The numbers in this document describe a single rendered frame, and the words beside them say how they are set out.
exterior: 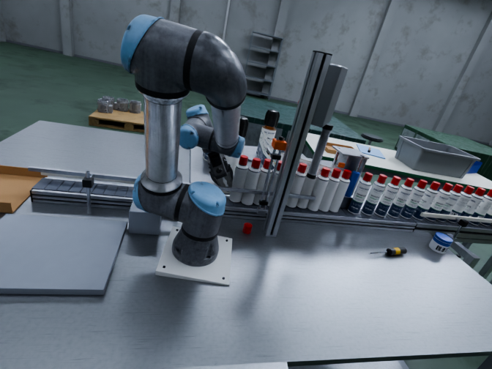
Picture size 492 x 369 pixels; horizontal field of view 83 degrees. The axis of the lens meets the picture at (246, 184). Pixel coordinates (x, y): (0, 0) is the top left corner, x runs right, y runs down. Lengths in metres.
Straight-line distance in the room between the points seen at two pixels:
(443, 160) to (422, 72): 10.08
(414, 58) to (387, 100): 1.62
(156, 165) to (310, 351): 0.61
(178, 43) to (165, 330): 0.63
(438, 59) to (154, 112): 12.86
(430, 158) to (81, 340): 2.81
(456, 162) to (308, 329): 2.56
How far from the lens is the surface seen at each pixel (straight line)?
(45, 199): 1.23
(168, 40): 0.59
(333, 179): 1.26
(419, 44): 12.83
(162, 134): 0.69
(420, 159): 2.95
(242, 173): 1.12
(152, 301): 0.83
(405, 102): 12.96
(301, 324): 0.86
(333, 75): 0.94
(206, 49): 0.57
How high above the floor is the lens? 1.46
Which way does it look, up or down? 25 degrees down
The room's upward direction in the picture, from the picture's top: 13 degrees clockwise
